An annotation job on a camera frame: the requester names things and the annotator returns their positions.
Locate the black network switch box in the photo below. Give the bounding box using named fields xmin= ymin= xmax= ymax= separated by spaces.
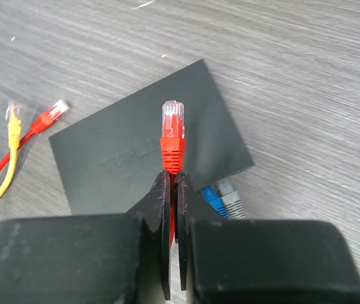
xmin=49 ymin=60 xmax=254 ymax=215

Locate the blue ethernet cable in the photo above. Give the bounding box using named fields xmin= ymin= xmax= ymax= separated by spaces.
xmin=201 ymin=185 xmax=230 ymax=219

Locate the short grey ethernet cable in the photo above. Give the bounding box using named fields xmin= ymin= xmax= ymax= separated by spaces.
xmin=216 ymin=180 xmax=247 ymax=219

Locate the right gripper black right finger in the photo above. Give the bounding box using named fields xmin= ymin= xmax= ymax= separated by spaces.
xmin=176 ymin=173 xmax=360 ymax=303

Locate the short red ethernet cable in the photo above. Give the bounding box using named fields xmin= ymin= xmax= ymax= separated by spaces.
xmin=0 ymin=99 xmax=71 ymax=203

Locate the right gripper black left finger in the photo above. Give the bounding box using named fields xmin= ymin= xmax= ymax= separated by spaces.
xmin=0 ymin=172 xmax=170 ymax=303

